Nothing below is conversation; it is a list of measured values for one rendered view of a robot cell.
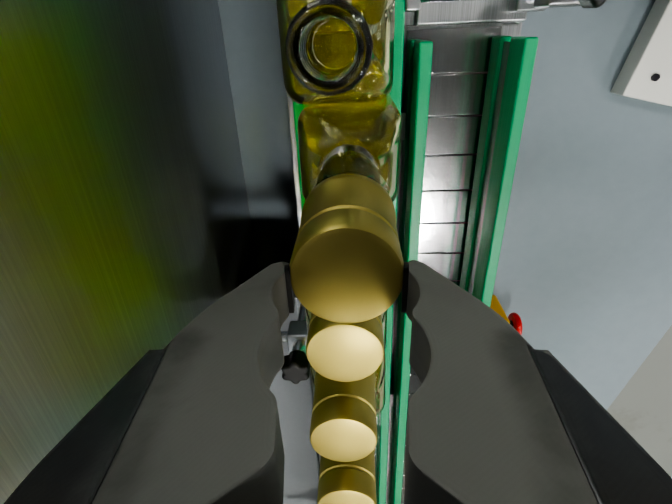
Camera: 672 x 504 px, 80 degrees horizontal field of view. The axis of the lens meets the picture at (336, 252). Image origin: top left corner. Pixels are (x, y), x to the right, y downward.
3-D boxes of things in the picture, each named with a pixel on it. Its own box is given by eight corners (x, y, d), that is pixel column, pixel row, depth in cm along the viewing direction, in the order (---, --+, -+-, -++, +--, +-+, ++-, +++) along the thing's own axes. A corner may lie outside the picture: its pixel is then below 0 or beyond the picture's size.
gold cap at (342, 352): (311, 266, 20) (300, 322, 17) (381, 267, 20) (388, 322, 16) (314, 322, 22) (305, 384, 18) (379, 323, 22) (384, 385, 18)
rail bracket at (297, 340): (263, 281, 50) (235, 358, 38) (318, 281, 50) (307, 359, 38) (266, 308, 52) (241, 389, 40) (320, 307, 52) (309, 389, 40)
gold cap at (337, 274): (299, 173, 15) (279, 224, 11) (397, 172, 15) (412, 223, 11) (305, 258, 16) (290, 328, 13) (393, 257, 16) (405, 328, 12)
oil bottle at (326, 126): (321, 74, 38) (289, 117, 19) (381, 72, 38) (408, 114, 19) (324, 135, 41) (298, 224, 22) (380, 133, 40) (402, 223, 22)
